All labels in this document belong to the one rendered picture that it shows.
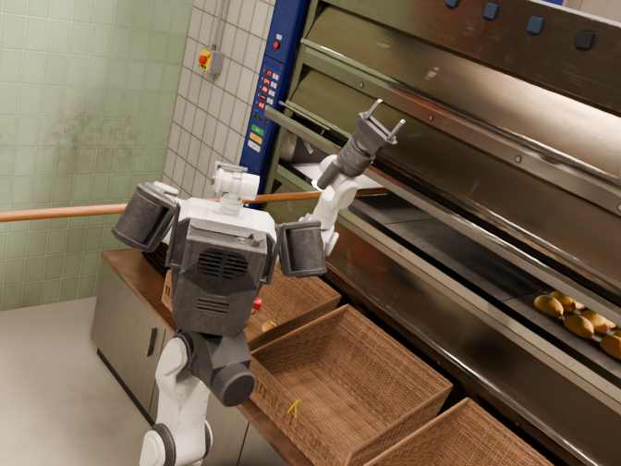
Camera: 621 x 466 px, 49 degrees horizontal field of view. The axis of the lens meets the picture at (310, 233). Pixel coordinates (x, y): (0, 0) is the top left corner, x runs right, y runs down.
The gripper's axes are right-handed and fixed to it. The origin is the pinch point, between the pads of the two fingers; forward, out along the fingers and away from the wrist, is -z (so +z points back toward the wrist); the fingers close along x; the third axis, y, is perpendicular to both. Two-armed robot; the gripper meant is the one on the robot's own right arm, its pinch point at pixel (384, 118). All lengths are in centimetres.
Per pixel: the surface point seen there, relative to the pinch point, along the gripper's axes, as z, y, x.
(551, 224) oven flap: 5, 34, -55
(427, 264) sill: 51, 45, -37
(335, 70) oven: 35, 79, 40
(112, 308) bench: 173, 31, 51
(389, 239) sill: 59, 52, -21
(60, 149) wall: 152, 59, 126
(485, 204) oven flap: 18, 41, -37
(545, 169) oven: -4, 40, -42
